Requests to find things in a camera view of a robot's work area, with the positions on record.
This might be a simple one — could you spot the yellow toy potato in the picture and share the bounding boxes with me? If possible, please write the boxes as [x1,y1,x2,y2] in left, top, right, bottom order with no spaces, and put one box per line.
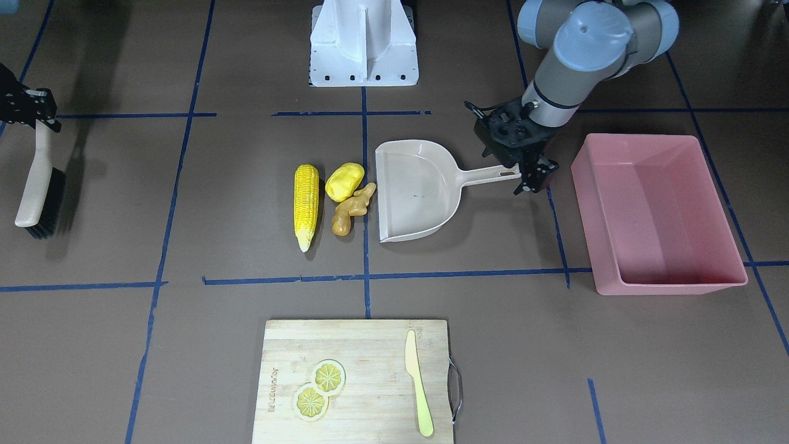
[325,162,366,203]

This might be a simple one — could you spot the beige hand brush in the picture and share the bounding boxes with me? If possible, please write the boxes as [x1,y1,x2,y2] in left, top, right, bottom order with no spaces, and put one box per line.
[15,119,67,240]

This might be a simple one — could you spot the pink plastic bin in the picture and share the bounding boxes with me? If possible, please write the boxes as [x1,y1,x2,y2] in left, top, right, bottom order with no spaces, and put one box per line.
[571,134,748,295]

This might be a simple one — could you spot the brown toy ginger root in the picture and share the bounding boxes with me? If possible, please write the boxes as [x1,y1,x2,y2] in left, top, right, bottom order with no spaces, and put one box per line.
[332,183,377,236]

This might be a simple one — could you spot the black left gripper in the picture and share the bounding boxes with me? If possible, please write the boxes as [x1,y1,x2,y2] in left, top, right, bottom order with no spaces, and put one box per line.
[464,101,560,195]

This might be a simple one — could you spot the yellow toy corn cob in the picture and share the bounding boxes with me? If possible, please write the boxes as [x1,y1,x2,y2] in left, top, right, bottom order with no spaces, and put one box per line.
[293,164,319,253]

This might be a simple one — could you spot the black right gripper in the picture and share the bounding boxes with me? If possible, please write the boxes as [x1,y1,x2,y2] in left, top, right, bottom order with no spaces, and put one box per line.
[1,64,62,134]

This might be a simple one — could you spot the bamboo cutting board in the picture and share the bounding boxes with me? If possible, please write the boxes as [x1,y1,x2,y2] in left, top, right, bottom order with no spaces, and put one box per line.
[251,319,456,443]

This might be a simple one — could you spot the yellow plastic knife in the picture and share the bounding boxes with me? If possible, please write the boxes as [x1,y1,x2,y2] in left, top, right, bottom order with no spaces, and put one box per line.
[404,329,434,437]

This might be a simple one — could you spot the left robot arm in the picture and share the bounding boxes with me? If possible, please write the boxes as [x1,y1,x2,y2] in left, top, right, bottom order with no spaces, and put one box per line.
[465,1,679,194]

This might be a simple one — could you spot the white pillar mount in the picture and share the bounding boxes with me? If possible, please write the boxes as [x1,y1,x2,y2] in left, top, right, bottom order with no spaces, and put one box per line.
[308,1,420,88]

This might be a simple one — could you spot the beige plastic dustpan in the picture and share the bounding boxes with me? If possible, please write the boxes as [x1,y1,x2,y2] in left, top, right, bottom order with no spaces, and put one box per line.
[375,139,521,244]

